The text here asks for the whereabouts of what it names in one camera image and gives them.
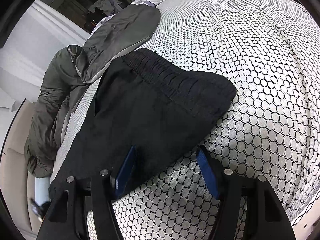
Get black pants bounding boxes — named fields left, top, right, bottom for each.
left=49, top=49, right=236, bottom=198

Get light blue pillow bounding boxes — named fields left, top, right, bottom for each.
left=34, top=177, right=50, bottom=205

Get beige upholstered headboard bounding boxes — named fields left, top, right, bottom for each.
left=1, top=99, right=41, bottom=239

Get grey-green duvet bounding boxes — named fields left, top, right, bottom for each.
left=24, top=4, right=161, bottom=178

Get white honeycomb-pattern bed sheet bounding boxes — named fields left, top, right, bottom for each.
left=50, top=0, right=320, bottom=240

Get dark clothes heap in background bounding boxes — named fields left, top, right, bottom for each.
left=88, top=0, right=122, bottom=16

